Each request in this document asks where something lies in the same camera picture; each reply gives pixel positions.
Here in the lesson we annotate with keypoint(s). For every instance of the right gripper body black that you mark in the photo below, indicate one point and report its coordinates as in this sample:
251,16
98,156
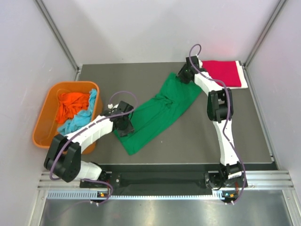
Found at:
182,74

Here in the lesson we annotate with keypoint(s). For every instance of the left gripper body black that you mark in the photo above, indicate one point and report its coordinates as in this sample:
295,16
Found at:
126,127

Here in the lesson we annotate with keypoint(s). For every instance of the green t shirt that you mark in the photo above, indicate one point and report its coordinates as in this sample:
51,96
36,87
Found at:
160,112

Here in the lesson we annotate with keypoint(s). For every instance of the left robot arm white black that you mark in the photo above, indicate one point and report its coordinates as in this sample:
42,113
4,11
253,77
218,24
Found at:
63,159

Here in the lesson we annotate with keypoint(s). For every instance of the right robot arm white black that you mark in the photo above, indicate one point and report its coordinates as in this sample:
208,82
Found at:
219,111

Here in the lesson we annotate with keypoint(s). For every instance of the folded red t shirt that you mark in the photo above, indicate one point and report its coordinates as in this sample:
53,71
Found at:
225,71

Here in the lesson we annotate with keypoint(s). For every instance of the light blue t shirt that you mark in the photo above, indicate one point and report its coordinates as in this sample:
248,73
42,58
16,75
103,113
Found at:
81,119

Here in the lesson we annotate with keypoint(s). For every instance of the orange t shirt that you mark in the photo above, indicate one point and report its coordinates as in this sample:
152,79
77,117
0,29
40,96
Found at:
70,104

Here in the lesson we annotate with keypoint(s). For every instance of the folded white t shirt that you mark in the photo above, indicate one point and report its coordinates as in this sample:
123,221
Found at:
242,75

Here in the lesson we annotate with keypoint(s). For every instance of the orange plastic basket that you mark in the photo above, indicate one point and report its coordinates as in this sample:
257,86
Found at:
46,125

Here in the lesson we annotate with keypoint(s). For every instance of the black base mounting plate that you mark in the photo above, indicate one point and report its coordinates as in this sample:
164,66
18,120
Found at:
164,179

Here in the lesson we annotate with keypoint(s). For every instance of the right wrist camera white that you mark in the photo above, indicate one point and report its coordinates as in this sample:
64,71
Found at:
200,64

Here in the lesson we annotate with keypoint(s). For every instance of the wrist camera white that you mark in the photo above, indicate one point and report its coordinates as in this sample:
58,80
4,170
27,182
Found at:
200,64
112,106

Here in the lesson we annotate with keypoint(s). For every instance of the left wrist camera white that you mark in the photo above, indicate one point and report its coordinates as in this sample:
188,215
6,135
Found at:
112,106

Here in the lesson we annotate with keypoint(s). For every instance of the slotted grey cable duct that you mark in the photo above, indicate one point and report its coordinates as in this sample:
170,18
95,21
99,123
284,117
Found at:
101,195

